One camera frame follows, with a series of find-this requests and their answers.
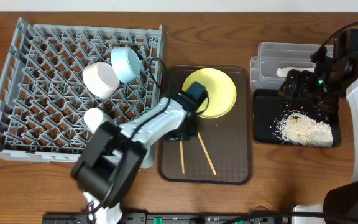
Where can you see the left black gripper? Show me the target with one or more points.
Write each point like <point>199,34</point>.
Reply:
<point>182,134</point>

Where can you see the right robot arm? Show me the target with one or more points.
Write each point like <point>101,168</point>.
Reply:
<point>330,79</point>

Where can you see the white paper napkin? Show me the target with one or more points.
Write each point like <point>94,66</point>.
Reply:
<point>282,72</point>

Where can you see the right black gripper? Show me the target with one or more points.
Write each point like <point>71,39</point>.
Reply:
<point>304,79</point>

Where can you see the black waste tray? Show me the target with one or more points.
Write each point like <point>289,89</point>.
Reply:
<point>268,105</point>

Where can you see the white rice leftovers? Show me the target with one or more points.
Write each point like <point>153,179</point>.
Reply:
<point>298,128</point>

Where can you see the clear plastic waste bin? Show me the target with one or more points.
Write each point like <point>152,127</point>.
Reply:
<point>274,55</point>

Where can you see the grey plastic dishwasher rack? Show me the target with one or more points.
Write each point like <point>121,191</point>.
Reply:
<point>43,97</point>

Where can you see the white pink cup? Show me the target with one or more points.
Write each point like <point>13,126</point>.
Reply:
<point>94,117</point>

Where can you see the wooden chopstick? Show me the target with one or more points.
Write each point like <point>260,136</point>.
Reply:
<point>206,153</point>
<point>182,157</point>

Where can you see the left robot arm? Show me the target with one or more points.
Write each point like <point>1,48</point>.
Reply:
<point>111,160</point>

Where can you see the yellow round plate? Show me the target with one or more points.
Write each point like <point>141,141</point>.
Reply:
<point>221,91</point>

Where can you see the white small saucer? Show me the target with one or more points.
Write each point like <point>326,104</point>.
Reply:
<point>100,79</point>

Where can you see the brown plastic serving tray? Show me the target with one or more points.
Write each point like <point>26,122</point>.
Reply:
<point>228,140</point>

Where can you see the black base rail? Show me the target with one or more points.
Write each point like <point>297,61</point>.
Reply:
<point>137,218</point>

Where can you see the light blue bowl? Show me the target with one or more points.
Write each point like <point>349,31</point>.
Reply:
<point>125,63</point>

